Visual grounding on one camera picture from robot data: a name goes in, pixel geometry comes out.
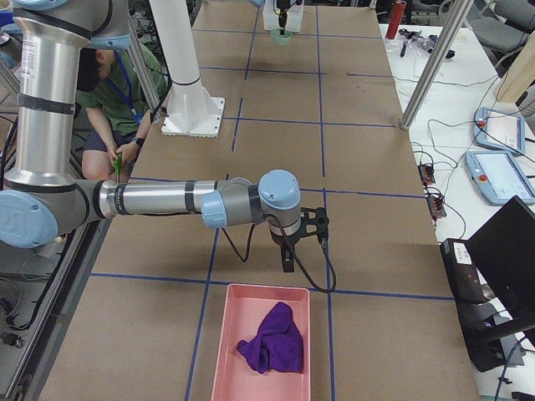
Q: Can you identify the black power box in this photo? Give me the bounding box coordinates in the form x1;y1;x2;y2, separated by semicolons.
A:
440;238;490;305

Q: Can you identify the seated person green shirt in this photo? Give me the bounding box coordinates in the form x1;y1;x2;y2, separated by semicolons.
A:
75;48;151;182

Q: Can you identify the teach pendant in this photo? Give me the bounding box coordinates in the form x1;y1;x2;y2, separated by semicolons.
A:
473;107;526;155
465;150;534;206

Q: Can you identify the purple cloth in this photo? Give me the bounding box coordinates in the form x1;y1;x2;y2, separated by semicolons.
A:
236;302;303;374

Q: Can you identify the red cylinder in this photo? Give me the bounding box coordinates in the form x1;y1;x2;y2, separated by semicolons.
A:
385;0;407;40

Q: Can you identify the light green bowl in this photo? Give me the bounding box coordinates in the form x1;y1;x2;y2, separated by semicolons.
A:
270;28;293;46

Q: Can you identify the near teach pendant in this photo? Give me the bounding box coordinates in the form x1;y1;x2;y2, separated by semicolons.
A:
465;150;534;206

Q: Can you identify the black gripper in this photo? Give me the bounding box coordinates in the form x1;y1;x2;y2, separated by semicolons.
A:
267;207;329;273
273;0;303;35

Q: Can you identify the far teach pendant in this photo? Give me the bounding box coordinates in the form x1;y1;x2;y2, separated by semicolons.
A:
473;107;526;155

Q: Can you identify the pink plastic bin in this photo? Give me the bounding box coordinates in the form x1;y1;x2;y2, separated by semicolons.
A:
211;284;311;400

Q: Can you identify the aluminium frame post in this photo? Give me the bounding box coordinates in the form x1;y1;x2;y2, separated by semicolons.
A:
400;0;474;130

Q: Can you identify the black monitor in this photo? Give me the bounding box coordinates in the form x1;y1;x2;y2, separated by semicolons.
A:
466;195;534;317

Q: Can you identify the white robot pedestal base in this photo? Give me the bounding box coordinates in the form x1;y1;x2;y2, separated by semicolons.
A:
150;0;225;138

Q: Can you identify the clear plastic bin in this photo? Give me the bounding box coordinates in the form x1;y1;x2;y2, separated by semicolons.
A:
262;0;305;33

